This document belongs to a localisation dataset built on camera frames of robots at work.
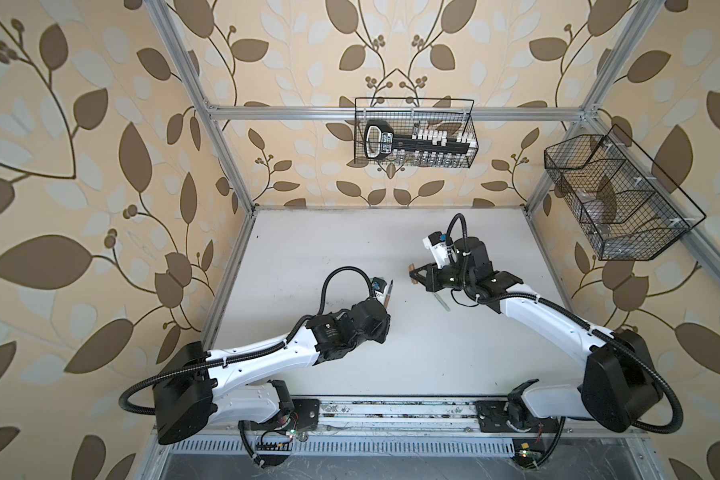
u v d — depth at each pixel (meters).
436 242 0.74
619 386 0.41
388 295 0.79
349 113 0.90
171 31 0.75
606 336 0.44
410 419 0.75
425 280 0.75
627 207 0.73
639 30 0.73
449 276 0.71
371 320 0.59
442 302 0.94
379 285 0.69
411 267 0.81
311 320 0.58
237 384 0.45
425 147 0.83
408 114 0.90
